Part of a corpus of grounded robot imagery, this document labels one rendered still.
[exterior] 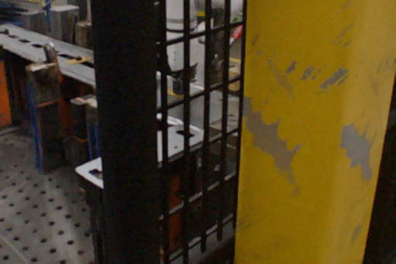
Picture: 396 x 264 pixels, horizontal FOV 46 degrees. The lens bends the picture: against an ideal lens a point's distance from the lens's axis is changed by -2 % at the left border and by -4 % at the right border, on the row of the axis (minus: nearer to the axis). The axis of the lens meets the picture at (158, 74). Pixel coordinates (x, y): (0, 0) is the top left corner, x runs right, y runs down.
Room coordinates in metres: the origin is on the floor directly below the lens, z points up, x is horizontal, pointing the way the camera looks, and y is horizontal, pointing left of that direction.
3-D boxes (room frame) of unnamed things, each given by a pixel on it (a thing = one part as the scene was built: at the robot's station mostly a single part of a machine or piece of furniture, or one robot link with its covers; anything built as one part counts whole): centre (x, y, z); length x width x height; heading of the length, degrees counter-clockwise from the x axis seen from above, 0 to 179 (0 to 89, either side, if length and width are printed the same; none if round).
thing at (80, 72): (1.51, 0.28, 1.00); 1.38 x 0.22 x 0.02; 43
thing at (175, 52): (1.16, -0.06, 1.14); 0.10 x 0.07 x 0.11; 133
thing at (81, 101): (1.18, 0.20, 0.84); 0.11 x 0.08 x 0.29; 133
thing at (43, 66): (1.34, 0.35, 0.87); 0.12 x 0.09 x 0.35; 133
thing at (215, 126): (0.87, -0.15, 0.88); 0.08 x 0.08 x 0.36; 43
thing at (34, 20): (2.04, 0.55, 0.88); 0.11 x 0.10 x 0.36; 133
